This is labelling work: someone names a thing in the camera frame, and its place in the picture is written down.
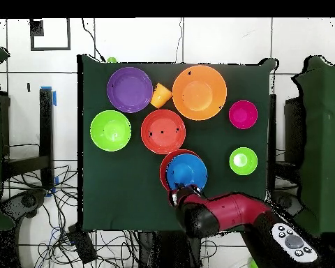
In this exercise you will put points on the blue plastic bowl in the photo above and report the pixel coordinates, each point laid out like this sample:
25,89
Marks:
187,170

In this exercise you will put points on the red-orange plastic bowl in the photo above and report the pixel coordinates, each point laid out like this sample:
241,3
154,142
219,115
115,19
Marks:
163,173
163,125

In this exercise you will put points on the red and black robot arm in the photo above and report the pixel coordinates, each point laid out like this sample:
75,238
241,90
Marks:
234,212

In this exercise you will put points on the small green plastic bowl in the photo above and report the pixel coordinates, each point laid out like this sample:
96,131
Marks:
243,164

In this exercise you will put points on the dark green tablecloth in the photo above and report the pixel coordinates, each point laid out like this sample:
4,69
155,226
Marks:
114,181

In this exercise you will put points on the black wheeled base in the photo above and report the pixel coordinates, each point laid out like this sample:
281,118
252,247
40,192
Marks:
289,202
28,201

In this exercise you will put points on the pink plastic bowl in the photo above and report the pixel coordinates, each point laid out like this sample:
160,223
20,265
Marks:
243,114

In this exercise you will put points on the large green plastic bowl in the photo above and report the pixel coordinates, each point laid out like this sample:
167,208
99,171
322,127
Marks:
110,131

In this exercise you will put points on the large orange plastic bowl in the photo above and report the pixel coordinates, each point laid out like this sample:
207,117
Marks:
199,93

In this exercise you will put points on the orange plastic cup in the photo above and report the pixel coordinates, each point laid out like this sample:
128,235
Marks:
160,96

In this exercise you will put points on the black power brick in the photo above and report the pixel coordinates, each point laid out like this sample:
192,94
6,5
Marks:
82,245

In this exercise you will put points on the purple plastic bowl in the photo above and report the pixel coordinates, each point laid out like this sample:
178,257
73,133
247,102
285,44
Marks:
129,90

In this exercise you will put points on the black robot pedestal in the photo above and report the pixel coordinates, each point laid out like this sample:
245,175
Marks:
167,251

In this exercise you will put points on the black frame stand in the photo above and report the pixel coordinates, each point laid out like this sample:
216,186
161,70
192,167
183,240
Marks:
46,125

